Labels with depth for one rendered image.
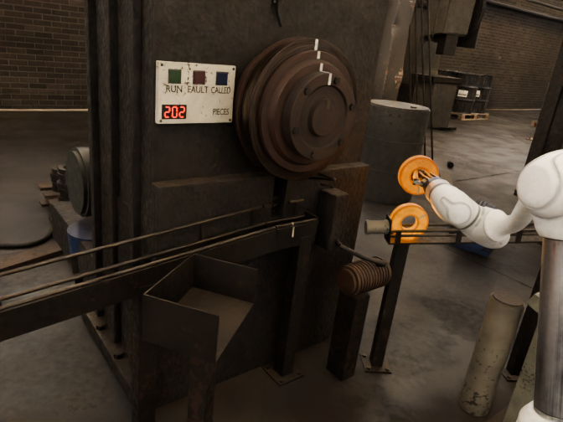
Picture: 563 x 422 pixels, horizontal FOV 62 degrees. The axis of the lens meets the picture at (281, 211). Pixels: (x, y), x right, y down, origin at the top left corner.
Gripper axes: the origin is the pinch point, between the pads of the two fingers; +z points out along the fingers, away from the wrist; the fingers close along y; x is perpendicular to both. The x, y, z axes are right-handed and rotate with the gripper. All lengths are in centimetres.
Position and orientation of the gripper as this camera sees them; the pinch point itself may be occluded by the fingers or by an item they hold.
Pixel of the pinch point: (419, 171)
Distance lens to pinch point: 189.6
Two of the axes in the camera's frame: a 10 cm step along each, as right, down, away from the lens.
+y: 9.9, 0.8, 0.8
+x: 1.1, -9.1, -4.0
